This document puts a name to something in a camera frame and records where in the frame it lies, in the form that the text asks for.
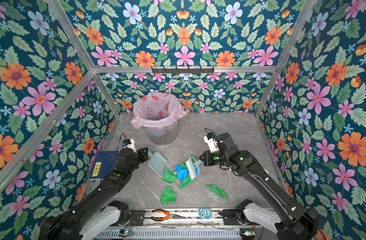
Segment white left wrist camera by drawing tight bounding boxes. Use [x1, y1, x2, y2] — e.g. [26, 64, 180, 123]
[122, 139, 137, 153]

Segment black hook rail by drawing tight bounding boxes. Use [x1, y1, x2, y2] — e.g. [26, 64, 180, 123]
[151, 67, 215, 74]

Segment pale green dustpan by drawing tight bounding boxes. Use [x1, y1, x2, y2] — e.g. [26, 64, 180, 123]
[148, 151, 168, 177]

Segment small circuit board right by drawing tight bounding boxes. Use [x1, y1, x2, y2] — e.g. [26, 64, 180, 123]
[239, 230, 256, 240]

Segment dark blue book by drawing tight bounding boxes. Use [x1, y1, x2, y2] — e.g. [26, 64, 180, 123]
[89, 151, 117, 181]

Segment green paper scrap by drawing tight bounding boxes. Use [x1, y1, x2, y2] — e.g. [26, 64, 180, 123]
[161, 187, 177, 206]
[179, 177, 195, 189]
[205, 185, 228, 199]
[180, 156, 196, 169]
[162, 168, 178, 184]

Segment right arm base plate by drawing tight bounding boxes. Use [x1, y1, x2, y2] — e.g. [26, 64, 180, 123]
[219, 209, 242, 226]

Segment pale green hand brush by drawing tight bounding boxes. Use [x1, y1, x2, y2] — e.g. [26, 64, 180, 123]
[185, 156, 203, 180]

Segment aluminium frame rails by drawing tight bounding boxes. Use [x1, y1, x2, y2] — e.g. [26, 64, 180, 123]
[0, 1, 305, 240]

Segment silver mesh waste basket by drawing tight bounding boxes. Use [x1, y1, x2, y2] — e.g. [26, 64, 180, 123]
[145, 122, 178, 146]

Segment blue owl figurine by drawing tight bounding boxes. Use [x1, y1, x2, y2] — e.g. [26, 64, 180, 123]
[198, 207, 212, 220]

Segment orange handled pliers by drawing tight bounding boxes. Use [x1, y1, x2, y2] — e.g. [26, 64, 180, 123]
[150, 209, 185, 222]

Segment blue paper scrap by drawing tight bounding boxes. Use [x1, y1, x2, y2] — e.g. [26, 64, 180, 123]
[174, 164, 189, 182]

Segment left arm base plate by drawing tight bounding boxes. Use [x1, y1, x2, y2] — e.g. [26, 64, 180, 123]
[125, 210, 146, 227]

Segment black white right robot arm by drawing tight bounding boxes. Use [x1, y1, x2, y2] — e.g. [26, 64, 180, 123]
[199, 132, 320, 240]

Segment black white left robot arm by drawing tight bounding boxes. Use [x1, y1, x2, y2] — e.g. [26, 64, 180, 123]
[39, 148, 149, 240]

